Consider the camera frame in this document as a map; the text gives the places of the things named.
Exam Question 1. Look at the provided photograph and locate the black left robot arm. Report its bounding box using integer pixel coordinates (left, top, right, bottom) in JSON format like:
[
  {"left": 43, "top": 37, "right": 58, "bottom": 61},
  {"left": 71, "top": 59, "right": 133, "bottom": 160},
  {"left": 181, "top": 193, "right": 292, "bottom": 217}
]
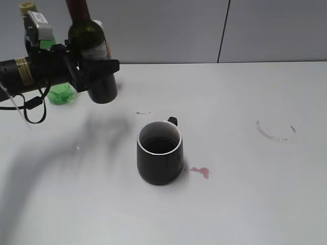
[{"left": 1, "top": 41, "right": 120, "bottom": 104}]

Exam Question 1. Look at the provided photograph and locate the dark red wine bottle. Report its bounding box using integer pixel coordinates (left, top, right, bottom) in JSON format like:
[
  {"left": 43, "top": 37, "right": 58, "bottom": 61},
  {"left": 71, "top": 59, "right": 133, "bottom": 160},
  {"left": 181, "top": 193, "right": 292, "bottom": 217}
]
[{"left": 66, "top": 1, "right": 118, "bottom": 104}]

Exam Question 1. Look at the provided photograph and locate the green plastic soda bottle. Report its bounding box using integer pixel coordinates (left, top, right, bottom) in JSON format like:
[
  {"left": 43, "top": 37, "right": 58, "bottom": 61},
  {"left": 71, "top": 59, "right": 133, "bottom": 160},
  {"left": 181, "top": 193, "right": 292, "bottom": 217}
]
[{"left": 19, "top": 2, "right": 75, "bottom": 105}]

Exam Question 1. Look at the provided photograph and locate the black mug white interior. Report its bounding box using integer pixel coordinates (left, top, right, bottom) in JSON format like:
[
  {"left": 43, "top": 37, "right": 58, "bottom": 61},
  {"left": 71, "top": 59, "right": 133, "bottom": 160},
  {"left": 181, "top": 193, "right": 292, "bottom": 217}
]
[{"left": 136, "top": 116, "right": 184, "bottom": 185}]

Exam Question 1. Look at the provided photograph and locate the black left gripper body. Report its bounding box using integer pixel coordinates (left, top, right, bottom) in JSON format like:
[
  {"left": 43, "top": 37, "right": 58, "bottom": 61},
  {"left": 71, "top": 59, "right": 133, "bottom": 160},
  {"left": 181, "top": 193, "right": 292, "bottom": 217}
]
[{"left": 25, "top": 40, "right": 88, "bottom": 92}]

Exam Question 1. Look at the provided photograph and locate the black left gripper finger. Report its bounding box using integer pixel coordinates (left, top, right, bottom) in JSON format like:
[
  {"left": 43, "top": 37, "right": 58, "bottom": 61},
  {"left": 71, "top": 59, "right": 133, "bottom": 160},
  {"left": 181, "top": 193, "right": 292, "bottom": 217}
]
[{"left": 81, "top": 60, "right": 120, "bottom": 89}]

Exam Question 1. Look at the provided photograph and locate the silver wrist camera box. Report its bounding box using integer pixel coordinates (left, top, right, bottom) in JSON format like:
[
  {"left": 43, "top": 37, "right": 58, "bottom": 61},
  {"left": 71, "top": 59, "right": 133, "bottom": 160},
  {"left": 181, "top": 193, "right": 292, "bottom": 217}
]
[{"left": 24, "top": 10, "right": 55, "bottom": 51}]

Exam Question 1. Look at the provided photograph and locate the orange juice bottle white cap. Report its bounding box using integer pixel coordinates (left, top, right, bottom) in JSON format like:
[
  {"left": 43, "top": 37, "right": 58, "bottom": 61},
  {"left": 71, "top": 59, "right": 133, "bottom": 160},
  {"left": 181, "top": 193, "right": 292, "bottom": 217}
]
[{"left": 94, "top": 19, "right": 114, "bottom": 62}]

